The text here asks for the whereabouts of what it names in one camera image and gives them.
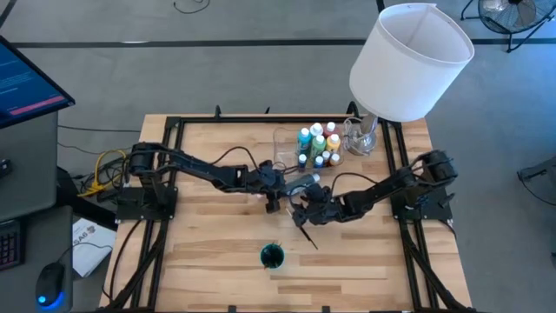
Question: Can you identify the computer monitor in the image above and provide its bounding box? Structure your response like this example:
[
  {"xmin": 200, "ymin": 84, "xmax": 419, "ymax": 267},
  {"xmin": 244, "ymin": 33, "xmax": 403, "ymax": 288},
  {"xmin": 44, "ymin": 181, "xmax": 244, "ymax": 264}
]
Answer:
[{"xmin": 0, "ymin": 34, "xmax": 76, "ymax": 130}]

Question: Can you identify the black computer mouse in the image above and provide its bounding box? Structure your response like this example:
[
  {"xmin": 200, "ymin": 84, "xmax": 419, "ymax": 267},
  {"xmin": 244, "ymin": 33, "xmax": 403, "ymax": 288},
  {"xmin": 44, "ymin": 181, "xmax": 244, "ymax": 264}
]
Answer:
[{"xmin": 34, "ymin": 261, "xmax": 67, "ymax": 310}]

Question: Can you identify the clear bundled lamp cord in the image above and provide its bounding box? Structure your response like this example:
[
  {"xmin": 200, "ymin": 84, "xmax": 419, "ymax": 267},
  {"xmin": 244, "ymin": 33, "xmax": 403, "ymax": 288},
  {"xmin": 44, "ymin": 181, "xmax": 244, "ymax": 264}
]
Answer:
[{"xmin": 341, "ymin": 116, "xmax": 366, "ymax": 153}]

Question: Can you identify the clear plastic bin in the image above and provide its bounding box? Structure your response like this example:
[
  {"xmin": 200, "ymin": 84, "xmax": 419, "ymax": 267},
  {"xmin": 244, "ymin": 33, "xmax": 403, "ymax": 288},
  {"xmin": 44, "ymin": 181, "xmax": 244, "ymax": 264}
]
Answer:
[{"xmin": 272, "ymin": 123, "xmax": 347, "ymax": 173}]

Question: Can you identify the thin black paint brush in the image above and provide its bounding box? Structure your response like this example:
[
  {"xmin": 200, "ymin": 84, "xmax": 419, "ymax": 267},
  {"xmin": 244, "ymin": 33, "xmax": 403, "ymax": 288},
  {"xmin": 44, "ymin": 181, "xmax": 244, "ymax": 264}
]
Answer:
[{"xmin": 286, "ymin": 208, "xmax": 319, "ymax": 251}]

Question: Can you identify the teal paint bottle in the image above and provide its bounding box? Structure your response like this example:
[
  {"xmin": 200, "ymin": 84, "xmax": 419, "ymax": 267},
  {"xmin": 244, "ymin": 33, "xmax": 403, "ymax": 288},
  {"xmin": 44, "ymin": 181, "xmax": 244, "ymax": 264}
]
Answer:
[{"xmin": 296, "ymin": 127, "xmax": 313, "ymax": 156}]

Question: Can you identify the black keyboard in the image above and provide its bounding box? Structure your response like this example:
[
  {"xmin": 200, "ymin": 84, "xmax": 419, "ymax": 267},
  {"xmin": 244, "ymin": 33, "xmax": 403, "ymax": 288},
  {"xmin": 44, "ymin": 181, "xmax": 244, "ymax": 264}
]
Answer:
[{"xmin": 0, "ymin": 218, "xmax": 26, "ymax": 271}]

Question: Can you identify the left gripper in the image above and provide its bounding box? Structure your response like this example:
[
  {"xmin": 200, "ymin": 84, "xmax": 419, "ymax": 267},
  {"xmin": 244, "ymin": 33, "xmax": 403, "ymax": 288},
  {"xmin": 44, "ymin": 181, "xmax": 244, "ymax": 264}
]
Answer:
[{"xmin": 249, "ymin": 159, "xmax": 301, "ymax": 214}]

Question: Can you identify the green plastic cup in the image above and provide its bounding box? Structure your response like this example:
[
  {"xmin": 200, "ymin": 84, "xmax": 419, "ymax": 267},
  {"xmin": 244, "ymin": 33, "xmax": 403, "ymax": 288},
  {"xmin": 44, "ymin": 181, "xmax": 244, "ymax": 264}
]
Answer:
[{"xmin": 259, "ymin": 243, "xmax": 287, "ymax": 270}]

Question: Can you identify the green paint bottle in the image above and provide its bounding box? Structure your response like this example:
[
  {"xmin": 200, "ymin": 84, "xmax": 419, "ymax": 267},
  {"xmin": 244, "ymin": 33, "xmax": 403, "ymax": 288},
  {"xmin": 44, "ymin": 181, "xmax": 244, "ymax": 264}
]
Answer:
[{"xmin": 310, "ymin": 134, "xmax": 328, "ymax": 160}]

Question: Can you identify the black floor cable loop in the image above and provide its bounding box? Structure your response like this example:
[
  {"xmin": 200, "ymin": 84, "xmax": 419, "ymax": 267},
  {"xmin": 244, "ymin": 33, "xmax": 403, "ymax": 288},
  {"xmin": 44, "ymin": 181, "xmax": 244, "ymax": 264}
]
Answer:
[{"xmin": 172, "ymin": 0, "xmax": 211, "ymax": 16}]

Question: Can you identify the white paper booklet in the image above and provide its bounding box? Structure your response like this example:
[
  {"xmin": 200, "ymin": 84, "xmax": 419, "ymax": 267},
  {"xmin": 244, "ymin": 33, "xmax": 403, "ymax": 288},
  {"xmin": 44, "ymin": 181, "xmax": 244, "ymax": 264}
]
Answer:
[{"xmin": 71, "ymin": 216, "xmax": 117, "ymax": 278}]

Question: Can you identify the black floor fan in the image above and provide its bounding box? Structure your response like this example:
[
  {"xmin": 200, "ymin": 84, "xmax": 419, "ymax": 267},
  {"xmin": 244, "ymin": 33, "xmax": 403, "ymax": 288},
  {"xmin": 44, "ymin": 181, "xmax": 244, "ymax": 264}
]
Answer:
[{"xmin": 460, "ymin": 0, "xmax": 556, "ymax": 54}]

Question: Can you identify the grey desk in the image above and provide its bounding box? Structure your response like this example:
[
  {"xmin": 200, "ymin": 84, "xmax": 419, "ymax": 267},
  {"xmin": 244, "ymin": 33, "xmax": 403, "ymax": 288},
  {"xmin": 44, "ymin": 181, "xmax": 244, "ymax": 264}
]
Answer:
[{"xmin": 0, "ymin": 110, "xmax": 75, "ymax": 313}]

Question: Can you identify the black equipment leg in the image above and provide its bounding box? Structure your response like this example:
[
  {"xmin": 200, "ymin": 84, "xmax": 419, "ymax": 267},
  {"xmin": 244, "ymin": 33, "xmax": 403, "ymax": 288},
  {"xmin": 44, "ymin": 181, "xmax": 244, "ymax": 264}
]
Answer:
[{"xmin": 516, "ymin": 155, "xmax": 556, "ymax": 183}]

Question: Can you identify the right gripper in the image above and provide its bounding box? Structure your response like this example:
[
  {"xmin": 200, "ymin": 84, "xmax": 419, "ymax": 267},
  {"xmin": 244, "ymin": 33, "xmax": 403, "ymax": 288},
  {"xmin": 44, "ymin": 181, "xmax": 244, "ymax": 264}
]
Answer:
[{"xmin": 288, "ymin": 184, "xmax": 344, "ymax": 228}]

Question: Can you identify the thin black floor cable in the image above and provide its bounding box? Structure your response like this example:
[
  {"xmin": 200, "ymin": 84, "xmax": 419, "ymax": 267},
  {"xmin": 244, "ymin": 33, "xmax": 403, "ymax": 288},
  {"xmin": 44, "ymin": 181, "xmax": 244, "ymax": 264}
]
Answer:
[{"xmin": 516, "ymin": 171, "xmax": 556, "ymax": 208}]

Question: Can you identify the yellow cable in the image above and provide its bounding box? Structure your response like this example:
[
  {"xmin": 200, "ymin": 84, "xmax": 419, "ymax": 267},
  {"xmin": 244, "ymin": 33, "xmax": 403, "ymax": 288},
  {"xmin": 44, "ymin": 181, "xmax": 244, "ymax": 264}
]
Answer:
[{"xmin": 77, "ymin": 149, "xmax": 129, "ymax": 197}]

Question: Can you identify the table lamp white shade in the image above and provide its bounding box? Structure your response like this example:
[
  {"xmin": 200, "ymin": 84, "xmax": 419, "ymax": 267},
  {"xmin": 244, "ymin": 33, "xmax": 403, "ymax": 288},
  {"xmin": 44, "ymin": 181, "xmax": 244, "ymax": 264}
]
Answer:
[{"xmin": 348, "ymin": 2, "xmax": 476, "ymax": 157}]

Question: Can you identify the black aluminium table frame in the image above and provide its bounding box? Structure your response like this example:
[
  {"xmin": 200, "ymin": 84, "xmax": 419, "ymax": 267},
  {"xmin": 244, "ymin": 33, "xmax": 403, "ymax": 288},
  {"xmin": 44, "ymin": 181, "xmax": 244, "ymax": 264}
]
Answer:
[{"xmin": 102, "ymin": 103, "xmax": 479, "ymax": 313}]

